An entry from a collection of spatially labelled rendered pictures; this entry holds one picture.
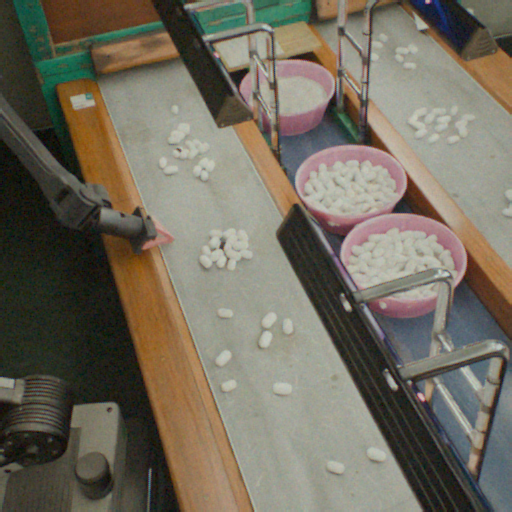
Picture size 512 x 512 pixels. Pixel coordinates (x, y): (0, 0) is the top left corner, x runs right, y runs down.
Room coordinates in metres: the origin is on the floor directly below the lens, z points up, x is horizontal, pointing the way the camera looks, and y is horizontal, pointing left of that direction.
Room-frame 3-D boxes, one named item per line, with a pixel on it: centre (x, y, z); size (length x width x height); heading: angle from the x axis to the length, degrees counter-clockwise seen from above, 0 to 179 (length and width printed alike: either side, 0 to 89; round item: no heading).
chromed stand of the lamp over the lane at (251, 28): (1.66, 0.00, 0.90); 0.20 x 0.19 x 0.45; 14
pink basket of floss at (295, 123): (1.88, -0.15, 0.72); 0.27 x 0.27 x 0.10
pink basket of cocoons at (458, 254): (1.18, -0.33, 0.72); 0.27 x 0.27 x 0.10
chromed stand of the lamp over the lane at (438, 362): (0.72, -0.24, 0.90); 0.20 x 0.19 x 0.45; 14
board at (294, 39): (2.09, -0.10, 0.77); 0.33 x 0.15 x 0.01; 104
